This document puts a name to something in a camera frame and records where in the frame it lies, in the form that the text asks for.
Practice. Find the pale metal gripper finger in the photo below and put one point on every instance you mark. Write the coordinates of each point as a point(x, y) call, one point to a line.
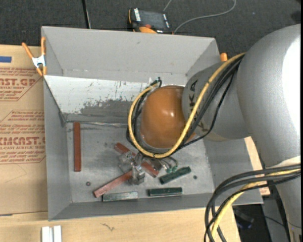
point(126, 161)
point(137, 175)

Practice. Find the red-brown flat block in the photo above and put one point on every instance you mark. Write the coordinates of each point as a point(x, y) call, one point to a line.
point(111, 185)
point(77, 147)
point(121, 148)

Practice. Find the dark green flat block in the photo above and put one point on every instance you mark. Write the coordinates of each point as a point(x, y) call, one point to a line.
point(175, 175)
point(120, 196)
point(164, 191)

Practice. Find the grey metal bin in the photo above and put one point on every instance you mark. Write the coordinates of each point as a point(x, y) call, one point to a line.
point(103, 59)

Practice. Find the brown cardboard board red print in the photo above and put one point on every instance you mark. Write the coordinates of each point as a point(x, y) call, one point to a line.
point(17, 175)

